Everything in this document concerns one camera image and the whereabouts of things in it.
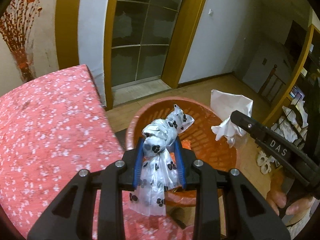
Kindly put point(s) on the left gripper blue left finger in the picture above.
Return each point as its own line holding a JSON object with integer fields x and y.
{"x": 70, "y": 214}

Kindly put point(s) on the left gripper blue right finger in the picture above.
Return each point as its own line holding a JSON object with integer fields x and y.
{"x": 247, "y": 213}

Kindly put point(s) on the white paw print bag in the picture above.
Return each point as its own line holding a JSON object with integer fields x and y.
{"x": 159, "y": 170}

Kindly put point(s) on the white paper bag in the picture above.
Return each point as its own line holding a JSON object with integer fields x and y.
{"x": 223, "y": 105}

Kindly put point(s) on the white slippers on floor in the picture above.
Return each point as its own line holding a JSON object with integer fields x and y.
{"x": 265, "y": 162}

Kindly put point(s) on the cluttered metal storage rack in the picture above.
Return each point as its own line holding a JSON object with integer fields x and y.
{"x": 299, "y": 121}

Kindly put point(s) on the wooden chair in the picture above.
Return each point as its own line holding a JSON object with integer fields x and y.
{"x": 272, "y": 86}

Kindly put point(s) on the red floral tablecloth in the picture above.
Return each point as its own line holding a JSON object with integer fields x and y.
{"x": 51, "y": 128}

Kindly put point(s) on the orange lined waste basket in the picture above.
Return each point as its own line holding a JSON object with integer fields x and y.
{"x": 218, "y": 154}

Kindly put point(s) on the red berry branch vase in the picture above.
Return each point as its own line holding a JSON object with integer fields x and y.
{"x": 16, "y": 26}

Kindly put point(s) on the glass sliding door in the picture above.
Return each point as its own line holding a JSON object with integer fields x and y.
{"x": 142, "y": 32}

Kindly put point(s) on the wooden shelf frame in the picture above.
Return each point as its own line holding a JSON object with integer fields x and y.
{"x": 283, "y": 98}

